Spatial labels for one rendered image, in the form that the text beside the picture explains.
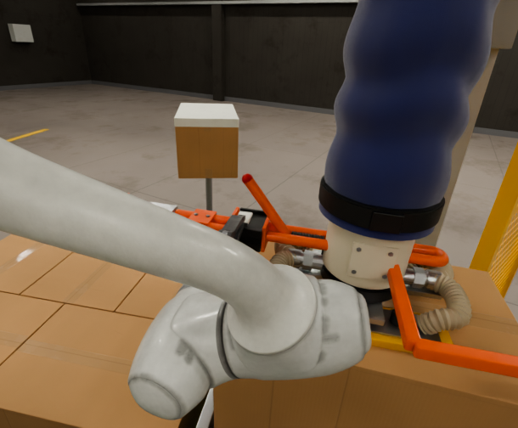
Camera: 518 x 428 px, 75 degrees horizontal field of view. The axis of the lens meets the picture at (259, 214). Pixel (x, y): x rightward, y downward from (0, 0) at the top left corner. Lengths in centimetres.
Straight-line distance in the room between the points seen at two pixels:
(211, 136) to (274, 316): 197
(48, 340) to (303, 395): 91
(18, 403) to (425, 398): 102
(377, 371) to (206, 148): 185
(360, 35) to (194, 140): 178
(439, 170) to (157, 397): 50
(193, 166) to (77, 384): 151
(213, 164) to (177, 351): 195
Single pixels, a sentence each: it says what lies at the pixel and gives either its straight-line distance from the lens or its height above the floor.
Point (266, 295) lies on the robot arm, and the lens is 32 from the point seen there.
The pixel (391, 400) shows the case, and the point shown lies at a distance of 73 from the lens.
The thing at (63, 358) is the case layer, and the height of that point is 54.
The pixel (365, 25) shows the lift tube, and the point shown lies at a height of 147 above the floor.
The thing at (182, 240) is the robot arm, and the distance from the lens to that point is 28.
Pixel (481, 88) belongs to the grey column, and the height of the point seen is 133.
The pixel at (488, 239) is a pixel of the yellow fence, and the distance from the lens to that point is 130.
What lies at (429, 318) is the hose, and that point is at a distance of 73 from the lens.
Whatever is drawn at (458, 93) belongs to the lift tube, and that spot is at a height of 139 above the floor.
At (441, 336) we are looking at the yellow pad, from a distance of 76.
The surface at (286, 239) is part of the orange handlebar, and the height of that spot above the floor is 108.
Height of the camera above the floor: 144
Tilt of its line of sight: 26 degrees down
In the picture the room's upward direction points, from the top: 3 degrees clockwise
